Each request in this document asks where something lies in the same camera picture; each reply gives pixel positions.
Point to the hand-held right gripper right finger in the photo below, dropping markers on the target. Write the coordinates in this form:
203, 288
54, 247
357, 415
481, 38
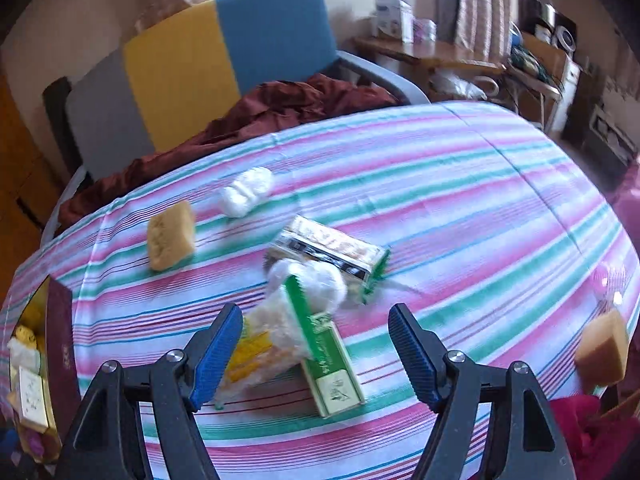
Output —
415, 355

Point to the white plastic wrap bundle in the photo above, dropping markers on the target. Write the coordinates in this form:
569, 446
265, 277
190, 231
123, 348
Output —
245, 192
320, 282

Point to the grey yellow blue chair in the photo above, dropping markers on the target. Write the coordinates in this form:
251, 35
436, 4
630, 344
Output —
175, 85

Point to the patterned packet green edge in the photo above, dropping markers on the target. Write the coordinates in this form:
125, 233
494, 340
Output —
330, 250

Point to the maroon blanket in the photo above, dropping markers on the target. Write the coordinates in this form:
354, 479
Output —
280, 105

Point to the tan textured sponge cake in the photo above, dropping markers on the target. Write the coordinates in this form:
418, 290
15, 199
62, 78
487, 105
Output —
170, 237

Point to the cardboard box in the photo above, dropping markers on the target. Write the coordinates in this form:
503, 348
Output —
547, 55

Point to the clear peanut snack packet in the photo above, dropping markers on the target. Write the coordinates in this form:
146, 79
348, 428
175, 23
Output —
260, 345

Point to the wooden wardrobe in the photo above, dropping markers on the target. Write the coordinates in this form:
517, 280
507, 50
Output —
20, 170

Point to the white plastic bag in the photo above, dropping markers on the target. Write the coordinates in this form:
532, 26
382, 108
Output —
460, 87

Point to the white rack shelf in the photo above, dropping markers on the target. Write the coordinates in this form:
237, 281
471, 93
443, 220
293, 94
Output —
545, 90

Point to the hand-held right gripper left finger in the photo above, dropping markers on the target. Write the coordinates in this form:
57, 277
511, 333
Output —
215, 360

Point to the small green box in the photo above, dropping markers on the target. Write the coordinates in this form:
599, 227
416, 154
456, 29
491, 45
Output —
332, 380

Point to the striped tablecloth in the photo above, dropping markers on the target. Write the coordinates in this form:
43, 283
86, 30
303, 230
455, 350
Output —
475, 210

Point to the pink striped curtain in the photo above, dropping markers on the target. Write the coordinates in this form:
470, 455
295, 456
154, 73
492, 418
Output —
482, 5

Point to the pale yellow sponge block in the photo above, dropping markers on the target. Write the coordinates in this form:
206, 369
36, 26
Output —
602, 355

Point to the red cloth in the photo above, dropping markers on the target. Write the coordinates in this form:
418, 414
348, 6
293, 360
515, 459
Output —
585, 430

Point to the wooden side desk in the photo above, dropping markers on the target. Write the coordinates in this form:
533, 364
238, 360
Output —
440, 55

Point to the gold tin box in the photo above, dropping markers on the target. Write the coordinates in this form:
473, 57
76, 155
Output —
60, 340

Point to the white carton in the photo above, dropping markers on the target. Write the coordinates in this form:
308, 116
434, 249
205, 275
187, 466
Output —
395, 17

